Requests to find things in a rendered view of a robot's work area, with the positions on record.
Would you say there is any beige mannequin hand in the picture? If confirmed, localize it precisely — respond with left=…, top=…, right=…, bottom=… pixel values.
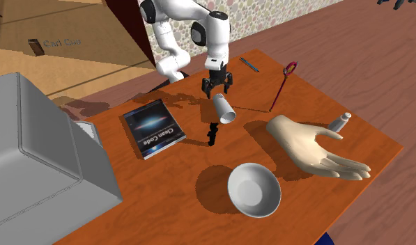
left=265, top=114, right=372, bottom=182

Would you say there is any dark robot stand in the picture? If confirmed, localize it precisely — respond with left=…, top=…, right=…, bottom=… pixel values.
left=147, top=80, right=172, bottom=93

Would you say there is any red wand with ring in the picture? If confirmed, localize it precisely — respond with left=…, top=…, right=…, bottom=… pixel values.
left=268, top=61, right=300, bottom=113

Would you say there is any large grey box appliance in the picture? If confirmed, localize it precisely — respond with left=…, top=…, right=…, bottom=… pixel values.
left=0, top=72, right=124, bottom=245

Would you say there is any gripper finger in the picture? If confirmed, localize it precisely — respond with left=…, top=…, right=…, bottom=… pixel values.
left=201, top=77, right=215, bottom=100
left=222, top=71, right=234, bottom=95

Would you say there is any white paper cup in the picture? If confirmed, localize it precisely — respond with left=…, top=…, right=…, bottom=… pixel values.
left=212, top=93, right=238, bottom=125

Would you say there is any small black figure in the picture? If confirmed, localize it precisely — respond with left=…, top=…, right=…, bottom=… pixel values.
left=207, top=121, right=219, bottom=147

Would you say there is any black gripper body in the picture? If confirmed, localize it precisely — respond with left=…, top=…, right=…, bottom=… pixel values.
left=208, top=68, right=229, bottom=86

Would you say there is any small brown block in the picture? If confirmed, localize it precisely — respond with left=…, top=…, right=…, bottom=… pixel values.
left=26, top=38, right=46, bottom=57

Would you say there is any white bowl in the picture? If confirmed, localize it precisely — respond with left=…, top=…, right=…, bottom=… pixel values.
left=226, top=162, right=282, bottom=219

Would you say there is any blue pen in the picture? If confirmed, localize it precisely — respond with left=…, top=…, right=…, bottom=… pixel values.
left=238, top=56, right=261, bottom=74

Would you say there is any grey salt shaker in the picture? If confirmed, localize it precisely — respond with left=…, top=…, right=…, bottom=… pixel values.
left=327, top=112, right=353, bottom=134

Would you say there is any orange wooden table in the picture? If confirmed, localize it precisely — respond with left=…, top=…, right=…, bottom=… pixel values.
left=52, top=48, right=405, bottom=245

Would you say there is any dark blue book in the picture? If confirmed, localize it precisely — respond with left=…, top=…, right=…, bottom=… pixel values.
left=122, top=98, right=187, bottom=161

